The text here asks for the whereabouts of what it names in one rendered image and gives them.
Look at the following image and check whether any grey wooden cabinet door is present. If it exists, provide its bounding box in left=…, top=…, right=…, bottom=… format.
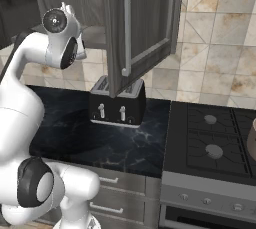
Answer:
left=101, top=0, right=185, bottom=99

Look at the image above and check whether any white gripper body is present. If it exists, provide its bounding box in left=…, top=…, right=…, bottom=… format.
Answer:
left=76, top=33, right=88, bottom=61

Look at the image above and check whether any black and silver toaster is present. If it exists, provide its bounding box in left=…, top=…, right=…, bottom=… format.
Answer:
left=87, top=75, right=147, bottom=129

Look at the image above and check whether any silver cabinet door handle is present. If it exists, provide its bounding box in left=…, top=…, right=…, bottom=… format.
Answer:
left=118, top=0, right=133, bottom=78

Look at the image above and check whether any silver drawer handle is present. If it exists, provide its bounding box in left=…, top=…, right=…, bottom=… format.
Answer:
left=88, top=201, right=125, bottom=215
left=97, top=176, right=120, bottom=185

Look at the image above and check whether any grey drawer front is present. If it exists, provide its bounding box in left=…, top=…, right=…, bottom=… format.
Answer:
left=87, top=186, right=147, bottom=226
left=49, top=160, right=148, bottom=195

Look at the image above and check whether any brown pot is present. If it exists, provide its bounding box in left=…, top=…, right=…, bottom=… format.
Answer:
left=246, top=117, right=256, bottom=166

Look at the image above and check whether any black gas stove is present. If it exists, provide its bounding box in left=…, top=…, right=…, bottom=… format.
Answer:
left=158, top=100, right=256, bottom=229

